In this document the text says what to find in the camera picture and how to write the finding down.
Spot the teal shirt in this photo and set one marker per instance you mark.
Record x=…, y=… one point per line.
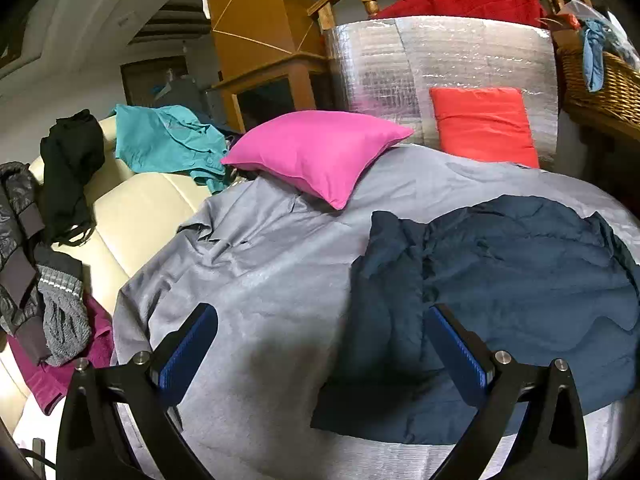
x=155, y=140

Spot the grey quilted jacket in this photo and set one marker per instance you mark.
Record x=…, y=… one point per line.
x=15, y=210

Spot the black garment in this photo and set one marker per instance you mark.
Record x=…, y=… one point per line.
x=70, y=170

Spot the cream leather sofa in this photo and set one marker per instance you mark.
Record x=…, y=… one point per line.
x=145, y=210

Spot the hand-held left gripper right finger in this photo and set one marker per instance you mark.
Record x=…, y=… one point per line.
x=457, y=355

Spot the pink pillow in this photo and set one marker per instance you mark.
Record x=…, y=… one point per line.
x=320, y=155

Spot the wooden cabinet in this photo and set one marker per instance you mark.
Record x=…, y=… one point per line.
x=250, y=10

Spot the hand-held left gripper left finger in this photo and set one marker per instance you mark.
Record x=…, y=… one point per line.
x=187, y=350

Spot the red pillow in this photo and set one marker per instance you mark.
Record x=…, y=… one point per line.
x=482, y=125

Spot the magenta cloth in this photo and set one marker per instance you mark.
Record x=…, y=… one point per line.
x=45, y=385

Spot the navy puffer jacket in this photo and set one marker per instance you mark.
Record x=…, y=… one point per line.
x=525, y=270

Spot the grey bed sheet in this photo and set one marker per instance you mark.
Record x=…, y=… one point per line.
x=275, y=285

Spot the light blue cloth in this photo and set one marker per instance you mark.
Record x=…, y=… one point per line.
x=595, y=55

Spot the grey knit garment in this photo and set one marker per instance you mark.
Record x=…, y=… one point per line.
x=62, y=320

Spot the silver foil insulation panel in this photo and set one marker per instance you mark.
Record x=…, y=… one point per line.
x=400, y=70

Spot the wicker basket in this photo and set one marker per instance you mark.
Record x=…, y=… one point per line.
x=620, y=90

